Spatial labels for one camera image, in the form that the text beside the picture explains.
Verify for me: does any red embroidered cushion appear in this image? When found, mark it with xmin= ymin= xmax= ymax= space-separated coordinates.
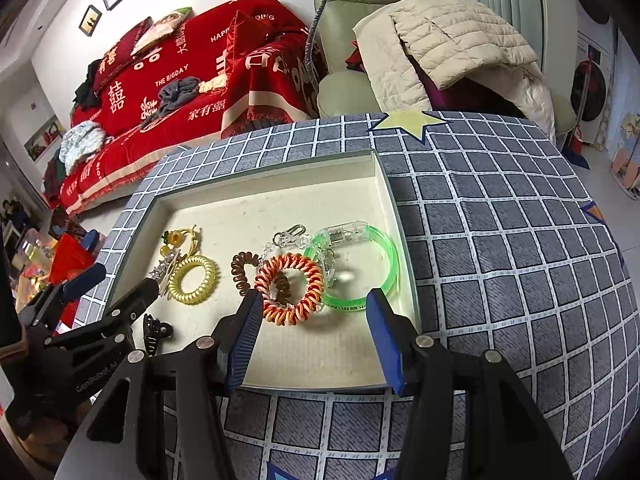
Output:
xmin=92 ymin=16 xmax=153 ymax=96

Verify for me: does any red satin cushion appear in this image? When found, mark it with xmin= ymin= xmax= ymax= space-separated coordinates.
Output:
xmin=225 ymin=10 xmax=291 ymax=86

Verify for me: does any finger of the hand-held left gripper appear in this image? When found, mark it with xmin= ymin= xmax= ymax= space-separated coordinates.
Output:
xmin=17 ymin=262 xmax=107 ymax=333
xmin=45 ymin=276 xmax=161 ymax=349

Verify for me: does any clear link chain with carabiner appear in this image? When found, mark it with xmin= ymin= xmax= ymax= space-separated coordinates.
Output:
xmin=256 ymin=223 xmax=340 ymax=291

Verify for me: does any purple garment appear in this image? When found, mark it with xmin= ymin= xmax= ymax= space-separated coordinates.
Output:
xmin=415 ymin=60 xmax=461 ymax=108

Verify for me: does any small framed picture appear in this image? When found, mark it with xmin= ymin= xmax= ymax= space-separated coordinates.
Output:
xmin=80 ymin=5 xmax=102 ymax=36

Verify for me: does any yellow flower hair ornament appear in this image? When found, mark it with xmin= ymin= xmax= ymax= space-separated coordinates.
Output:
xmin=160 ymin=227 xmax=203 ymax=261

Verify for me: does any portrait print pillow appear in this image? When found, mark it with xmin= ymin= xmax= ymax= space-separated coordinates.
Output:
xmin=131 ymin=6 xmax=193 ymax=57

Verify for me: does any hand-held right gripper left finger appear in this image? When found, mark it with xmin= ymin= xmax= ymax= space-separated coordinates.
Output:
xmin=54 ymin=289 xmax=265 ymax=480

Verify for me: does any cream shallow tray box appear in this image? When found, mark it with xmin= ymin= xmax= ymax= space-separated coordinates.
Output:
xmin=102 ymin=149 xmax=421 ymax=393

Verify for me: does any grey crumpled cloth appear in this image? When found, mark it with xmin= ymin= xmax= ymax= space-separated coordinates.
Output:
xmin=140 ymin=76 xmax=201 ymax=128

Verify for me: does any brown spiral hair tie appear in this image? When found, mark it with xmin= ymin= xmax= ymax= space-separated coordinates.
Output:
xmin=231 ymin=251 xmax=293 ymax=306

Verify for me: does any grey checked table cloth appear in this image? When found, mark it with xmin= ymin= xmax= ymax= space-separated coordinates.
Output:
xmin=75 ymin=110 xmax=628 ymax=480

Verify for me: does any beige down jacket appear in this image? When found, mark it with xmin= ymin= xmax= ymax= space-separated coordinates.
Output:
xmin=352 ymin=0 xmax=556 ymax=141

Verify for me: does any dark plaid cloth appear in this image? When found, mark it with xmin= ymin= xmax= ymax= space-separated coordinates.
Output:
xmin=42 ymin=157 xmax=68 ymax=206

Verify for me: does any black clothes pile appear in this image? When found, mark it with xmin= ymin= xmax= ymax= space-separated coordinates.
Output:
xmin=74 ymin=59 xmax=103 ymax=111

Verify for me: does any pale green armchair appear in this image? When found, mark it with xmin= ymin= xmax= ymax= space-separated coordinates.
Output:
xmin=312 ymin=0 xmax=576 ymax=146

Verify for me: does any colourful cartoon board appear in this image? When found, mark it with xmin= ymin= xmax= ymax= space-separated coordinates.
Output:
xmin=610 ymin=110 xmax=640 ymax=191

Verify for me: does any white knit cloth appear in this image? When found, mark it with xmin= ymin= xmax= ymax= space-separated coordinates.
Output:
xmin=62 ymin=121 xmax=108 ymax=173

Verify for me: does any yellow spiral hair tie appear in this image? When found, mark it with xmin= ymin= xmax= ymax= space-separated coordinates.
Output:
xmin=167 ymin=255 xmax=221 ymax=305

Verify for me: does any unframed wall picture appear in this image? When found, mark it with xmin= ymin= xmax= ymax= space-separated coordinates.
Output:
xmin=25 ymin=115 xmax=66 ymax=163

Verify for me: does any black claw hair clip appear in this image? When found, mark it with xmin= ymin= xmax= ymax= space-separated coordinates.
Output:
xmin=142 ymin=312 xmax=176 ymax=356

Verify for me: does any silver rhinestone hair clip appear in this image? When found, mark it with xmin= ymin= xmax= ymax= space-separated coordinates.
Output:
xmin=147 ymin=255 xmax=188 ymax=286

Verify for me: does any orange white spiral hair tie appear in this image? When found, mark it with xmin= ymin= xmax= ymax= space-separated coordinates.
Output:
xmin=254 ymin=253 xmax=325 ymax=326

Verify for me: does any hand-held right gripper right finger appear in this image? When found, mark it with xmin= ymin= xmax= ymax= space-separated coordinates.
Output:
xmin=365 ymin=287 xmax=576 ymax=480

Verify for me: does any green translucent bangle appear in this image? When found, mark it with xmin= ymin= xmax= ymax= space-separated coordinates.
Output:
xmin=302 ymin=227 xmax=401 ymax=313

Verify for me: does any red bag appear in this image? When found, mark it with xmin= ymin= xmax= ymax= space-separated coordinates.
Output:
xmin=50 ymin=232 xmax=96 ymax=286

